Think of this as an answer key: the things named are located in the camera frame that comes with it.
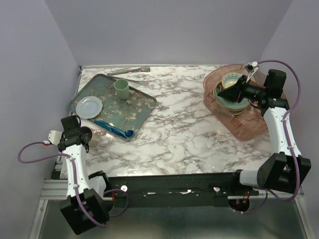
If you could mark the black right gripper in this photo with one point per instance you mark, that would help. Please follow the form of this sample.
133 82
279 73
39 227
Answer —
234 93

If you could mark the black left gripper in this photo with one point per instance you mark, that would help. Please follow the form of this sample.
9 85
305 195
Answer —
86 145

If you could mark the yellow blue patterned bowl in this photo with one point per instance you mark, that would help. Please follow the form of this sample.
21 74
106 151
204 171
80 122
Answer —
230 79

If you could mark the green and cream plate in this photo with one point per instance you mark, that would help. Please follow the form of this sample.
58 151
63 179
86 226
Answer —
231 105

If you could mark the yellow and cream plate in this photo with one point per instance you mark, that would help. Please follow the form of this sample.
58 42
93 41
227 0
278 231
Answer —
234 111

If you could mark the cream divided bowl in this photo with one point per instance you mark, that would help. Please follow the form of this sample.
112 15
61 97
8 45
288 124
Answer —
238 113

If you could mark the patterned ceramic bowl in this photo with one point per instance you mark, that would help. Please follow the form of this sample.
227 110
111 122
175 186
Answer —
219 87

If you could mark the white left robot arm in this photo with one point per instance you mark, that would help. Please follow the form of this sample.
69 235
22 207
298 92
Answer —
84 207

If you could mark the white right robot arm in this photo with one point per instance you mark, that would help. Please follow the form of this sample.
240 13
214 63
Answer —
285 169

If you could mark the transparent pink plastic bin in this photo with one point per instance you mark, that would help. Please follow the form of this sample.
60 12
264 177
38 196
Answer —
250 123

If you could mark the light blue saucer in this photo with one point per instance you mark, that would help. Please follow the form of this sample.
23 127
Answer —
89 107

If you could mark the blue plastic knife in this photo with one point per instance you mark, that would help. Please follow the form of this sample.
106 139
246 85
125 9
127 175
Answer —
109 128

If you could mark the floral teal tray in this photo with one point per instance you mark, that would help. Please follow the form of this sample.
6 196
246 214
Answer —
125 115

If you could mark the blue spoon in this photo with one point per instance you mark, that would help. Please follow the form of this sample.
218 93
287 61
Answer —
124 134

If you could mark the green plastic cup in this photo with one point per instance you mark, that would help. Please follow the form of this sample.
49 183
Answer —
122 89

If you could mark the metal serving tongs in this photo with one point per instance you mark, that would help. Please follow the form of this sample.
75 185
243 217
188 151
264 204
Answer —
140 69

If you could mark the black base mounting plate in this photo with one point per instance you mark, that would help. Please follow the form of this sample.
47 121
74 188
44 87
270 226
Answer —
130 190

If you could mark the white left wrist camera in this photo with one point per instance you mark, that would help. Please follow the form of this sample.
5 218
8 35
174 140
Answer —
54 137

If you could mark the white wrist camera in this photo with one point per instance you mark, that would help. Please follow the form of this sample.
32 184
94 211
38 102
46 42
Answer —
251 68
54 137

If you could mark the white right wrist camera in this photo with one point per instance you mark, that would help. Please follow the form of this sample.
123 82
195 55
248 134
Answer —
251 68

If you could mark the aluminium frame rail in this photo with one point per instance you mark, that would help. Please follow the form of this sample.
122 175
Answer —
57 190

